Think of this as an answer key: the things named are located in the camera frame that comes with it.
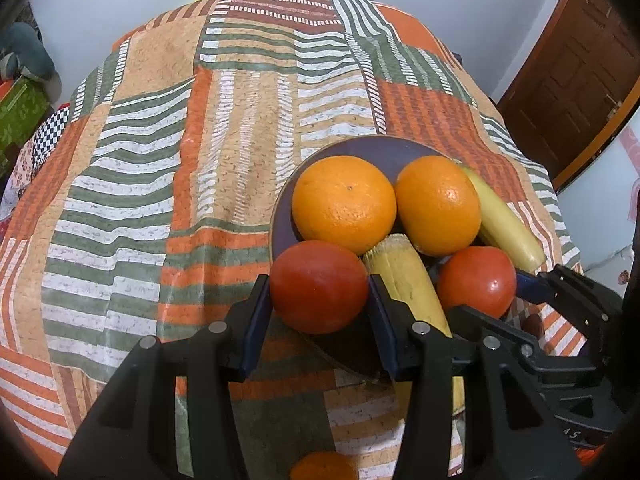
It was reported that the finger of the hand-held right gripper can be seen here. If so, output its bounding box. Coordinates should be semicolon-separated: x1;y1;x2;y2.
447;304;606;397
516;263;624;332

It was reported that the checkered cloth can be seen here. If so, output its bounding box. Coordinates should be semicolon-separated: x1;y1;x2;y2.
31;104;71;159

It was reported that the purple plate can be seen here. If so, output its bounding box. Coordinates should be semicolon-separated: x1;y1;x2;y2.
268;135;501;381

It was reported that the large orange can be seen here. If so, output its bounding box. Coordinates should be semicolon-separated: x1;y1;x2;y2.
291;155;398;256
394;155;483;257

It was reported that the striped patchwork blanket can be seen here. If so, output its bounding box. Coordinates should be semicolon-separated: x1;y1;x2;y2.
0;0;585;480

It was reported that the floral cloth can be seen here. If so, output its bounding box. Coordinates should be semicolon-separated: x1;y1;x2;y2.
0;149;37;222

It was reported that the white wardrobe door with hearts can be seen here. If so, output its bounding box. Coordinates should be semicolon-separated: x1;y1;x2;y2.
556;107;640;273

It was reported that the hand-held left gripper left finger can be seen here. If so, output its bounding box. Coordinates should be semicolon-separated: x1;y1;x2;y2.
57;274;274;480

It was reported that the brown wooden door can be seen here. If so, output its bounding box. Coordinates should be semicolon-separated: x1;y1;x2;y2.
497;0;640;190

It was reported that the grey plush toy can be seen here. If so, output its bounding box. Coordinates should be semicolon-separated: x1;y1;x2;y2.
0;22;62;82

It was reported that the red tomato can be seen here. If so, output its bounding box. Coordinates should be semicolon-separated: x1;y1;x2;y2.
270;240;371;336
436;245;518;320

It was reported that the small tangerine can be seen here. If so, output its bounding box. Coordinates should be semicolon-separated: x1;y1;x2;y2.
289;450;360;480

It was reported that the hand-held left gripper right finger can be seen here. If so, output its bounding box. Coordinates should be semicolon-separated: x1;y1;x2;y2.
369;272;584;480

